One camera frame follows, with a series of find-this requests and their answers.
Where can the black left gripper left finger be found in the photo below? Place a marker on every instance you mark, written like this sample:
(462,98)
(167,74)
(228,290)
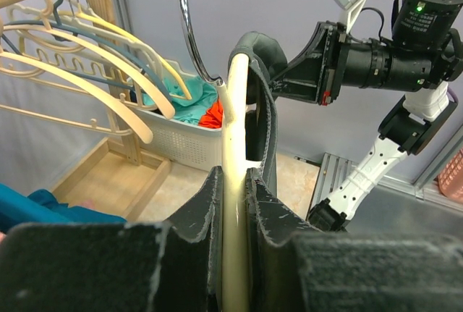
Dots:
(173,265)

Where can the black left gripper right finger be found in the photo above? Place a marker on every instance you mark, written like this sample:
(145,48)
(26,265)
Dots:
(295,267)

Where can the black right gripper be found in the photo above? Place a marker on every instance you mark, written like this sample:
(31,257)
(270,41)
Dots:
(314,75)

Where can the dark grey t-shirt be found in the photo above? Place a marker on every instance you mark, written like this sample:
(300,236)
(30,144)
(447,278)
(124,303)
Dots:
(266,59)

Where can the cream wooden hanger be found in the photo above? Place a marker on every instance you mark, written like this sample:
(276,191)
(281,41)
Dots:
(232,94)
(106,50)
(135,123)

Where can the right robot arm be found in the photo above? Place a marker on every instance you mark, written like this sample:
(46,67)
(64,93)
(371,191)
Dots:
(422,56)

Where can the yellow cream hanger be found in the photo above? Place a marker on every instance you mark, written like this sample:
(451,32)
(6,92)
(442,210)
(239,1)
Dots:
(86,19)

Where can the teal blue hanging t-shirt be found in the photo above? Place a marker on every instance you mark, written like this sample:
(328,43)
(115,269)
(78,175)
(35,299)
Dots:
(41,206)

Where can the white thin hanger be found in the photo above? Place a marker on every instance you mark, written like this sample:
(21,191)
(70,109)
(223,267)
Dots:
(129,53)

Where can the grey blue hanger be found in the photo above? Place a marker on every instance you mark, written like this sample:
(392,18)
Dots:
(143,78)

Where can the wooden clothes rack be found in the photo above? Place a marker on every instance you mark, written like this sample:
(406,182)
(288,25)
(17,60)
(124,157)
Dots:
(137,192)

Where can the orange garment in basket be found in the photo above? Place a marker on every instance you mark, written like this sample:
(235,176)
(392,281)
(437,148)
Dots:
(213,117)

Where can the white laundry basket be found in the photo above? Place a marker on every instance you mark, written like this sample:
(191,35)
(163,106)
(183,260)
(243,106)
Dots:
(182,139)

